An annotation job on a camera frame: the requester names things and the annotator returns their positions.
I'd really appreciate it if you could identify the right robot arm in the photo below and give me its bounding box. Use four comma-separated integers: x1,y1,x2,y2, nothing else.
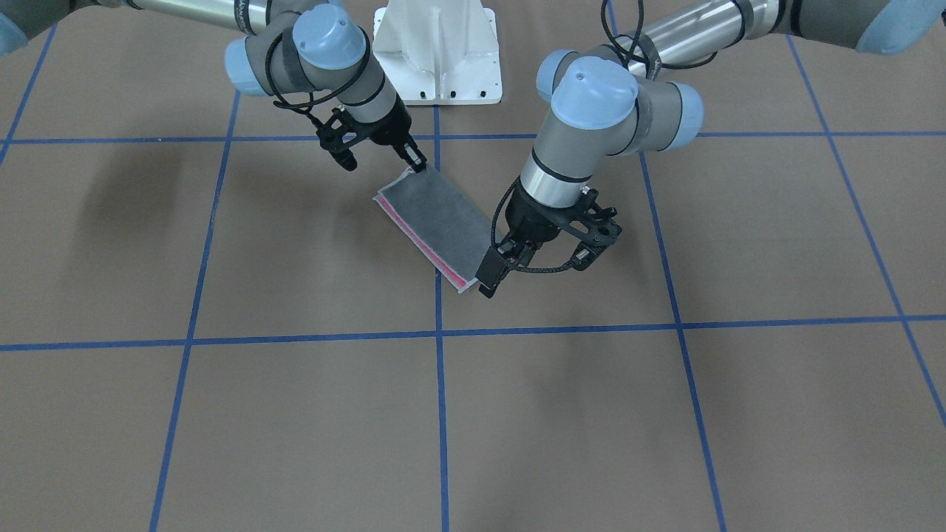
101,1,426,173

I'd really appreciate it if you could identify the white pedestal column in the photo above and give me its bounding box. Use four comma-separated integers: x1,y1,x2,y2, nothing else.
372,1,503,106

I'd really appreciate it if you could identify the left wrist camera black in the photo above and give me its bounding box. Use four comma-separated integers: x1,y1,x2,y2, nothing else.
570,186,622,270

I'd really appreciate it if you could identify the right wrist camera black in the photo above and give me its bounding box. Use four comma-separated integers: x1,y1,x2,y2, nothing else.
315,106,364,171

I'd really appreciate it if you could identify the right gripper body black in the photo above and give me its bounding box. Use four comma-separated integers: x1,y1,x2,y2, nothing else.
347,100,416,160

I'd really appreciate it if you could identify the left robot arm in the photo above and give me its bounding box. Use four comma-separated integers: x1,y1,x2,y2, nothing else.
476,1,944,297

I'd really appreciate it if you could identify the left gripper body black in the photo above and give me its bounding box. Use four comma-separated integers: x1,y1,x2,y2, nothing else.
497,181,574,256

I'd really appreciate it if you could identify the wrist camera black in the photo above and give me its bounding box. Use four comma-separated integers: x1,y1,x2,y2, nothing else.
570,186,622,270
315,106,364,171

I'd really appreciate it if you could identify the pink and grey towel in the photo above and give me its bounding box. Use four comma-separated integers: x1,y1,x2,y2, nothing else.
374,165,491,294

